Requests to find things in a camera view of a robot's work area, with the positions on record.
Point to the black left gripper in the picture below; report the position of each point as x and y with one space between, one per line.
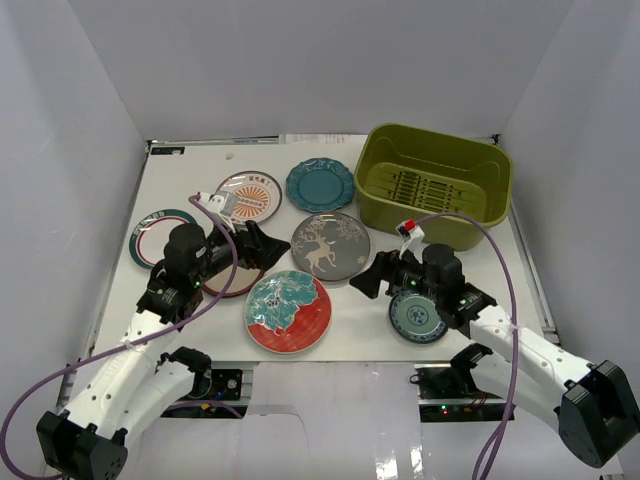
247 246

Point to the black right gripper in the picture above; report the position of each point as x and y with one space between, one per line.
386 268

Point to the red rimmed beige plate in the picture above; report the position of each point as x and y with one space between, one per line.
243 282

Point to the grey deer plate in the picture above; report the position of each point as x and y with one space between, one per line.
332 246

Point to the red teal floral plate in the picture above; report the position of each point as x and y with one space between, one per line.
287 312

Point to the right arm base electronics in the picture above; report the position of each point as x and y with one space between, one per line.
443 397

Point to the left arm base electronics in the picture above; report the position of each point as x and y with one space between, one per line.
219 395

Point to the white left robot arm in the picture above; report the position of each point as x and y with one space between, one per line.
89 438

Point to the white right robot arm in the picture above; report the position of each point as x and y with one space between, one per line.
591 406

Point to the olive green plastic bin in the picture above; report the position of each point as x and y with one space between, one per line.
407 173

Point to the orange sunburst plate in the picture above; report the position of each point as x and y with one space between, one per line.
258 196

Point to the small blue patterned dish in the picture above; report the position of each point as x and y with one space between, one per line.
414 318

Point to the teal scalloped plate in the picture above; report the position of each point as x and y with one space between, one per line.
320 185

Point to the white green rimmed plate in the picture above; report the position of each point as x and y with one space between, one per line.
150 235

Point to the white papers at back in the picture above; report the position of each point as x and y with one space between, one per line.
322 139

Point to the black label sticker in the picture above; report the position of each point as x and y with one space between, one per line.
167 150

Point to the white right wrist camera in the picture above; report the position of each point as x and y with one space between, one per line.
411 234

